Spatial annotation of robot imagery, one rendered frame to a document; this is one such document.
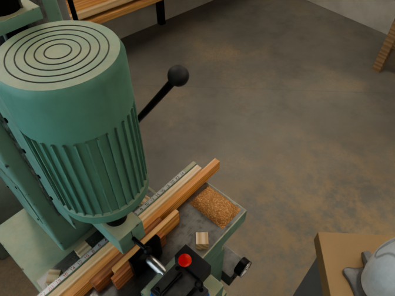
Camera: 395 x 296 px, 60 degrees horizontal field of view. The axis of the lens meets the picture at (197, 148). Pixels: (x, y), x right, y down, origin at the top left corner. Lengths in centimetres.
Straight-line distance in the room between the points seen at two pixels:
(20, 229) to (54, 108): 80
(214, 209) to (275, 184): 126
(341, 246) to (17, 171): 102
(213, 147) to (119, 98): 190
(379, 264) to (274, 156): 141
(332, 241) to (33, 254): 96
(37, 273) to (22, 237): 13
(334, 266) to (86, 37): 103
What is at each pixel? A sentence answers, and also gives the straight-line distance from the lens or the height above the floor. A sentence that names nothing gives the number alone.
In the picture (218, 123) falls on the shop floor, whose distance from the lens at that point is 252.
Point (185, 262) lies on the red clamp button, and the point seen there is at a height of 102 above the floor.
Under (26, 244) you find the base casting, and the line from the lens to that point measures 118.
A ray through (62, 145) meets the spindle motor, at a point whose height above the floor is 141.
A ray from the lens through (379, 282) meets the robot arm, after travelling 110.
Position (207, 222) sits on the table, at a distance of 98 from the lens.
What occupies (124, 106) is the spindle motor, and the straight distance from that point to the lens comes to 50.
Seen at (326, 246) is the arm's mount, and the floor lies 66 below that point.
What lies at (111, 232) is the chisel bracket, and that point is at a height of 107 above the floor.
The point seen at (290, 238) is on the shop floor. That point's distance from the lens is 203.
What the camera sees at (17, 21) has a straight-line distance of 59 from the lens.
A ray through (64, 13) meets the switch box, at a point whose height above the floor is 140.
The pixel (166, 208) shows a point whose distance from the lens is 96.
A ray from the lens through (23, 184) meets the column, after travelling 86.
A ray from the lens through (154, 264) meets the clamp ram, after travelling 87.
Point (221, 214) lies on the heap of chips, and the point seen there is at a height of 92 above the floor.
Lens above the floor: 176
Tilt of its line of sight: 49 degrees down
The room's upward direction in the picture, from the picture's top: straight up
